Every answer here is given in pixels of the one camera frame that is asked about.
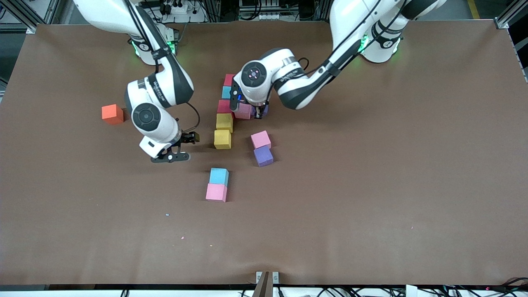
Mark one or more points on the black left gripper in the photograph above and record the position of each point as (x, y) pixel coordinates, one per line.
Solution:
(259, 111)

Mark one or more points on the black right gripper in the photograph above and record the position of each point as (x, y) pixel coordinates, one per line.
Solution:
(186, 139)

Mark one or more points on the purple foam cube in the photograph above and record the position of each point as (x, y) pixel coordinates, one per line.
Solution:
(263, 156)
(265, 110)

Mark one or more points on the pink foam cube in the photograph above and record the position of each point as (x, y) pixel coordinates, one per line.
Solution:
(260, 139)
(216, 192)
(243, 112)

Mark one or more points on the yellow foam cube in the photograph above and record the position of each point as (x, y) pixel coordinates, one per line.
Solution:
(222, 139)
(224, 122)

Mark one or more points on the red foam cube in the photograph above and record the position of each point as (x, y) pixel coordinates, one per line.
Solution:
(228, 79)
(224, 106)

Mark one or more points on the blue foam cube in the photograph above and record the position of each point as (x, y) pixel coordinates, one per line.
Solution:
(226, 92)

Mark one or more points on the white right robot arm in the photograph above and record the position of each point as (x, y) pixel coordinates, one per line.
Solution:
(156, 119)

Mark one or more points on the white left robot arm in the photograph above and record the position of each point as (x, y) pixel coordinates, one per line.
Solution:
(350, 29)

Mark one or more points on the cyan foam cube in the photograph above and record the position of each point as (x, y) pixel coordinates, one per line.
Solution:
(218, 176)

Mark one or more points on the orange foam cube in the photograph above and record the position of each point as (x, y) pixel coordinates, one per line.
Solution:
(112, 114)

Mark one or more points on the grey equipment rack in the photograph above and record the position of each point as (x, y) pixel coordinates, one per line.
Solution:
(264, 6)

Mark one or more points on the white power strip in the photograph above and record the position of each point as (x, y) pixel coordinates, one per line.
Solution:
(180, 7)

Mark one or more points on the brown table cover sheet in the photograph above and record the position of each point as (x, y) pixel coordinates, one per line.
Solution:
(371, 206)

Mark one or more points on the small metal bracket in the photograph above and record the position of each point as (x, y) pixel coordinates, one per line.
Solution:
(259, 277)

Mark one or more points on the dark camera mount post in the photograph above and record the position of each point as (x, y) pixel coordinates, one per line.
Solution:
(264, 288)

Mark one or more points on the aluminium frame post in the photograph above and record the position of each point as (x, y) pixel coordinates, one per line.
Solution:
(53, 10)

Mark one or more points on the aluminium frame rail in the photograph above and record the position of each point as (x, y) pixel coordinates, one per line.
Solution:
(29, 28)

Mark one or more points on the aluminium frame corner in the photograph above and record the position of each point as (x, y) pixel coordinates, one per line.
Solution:
(505, 18)

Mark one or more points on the silver table edge rail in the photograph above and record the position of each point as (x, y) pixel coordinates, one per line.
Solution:
(520, 53)

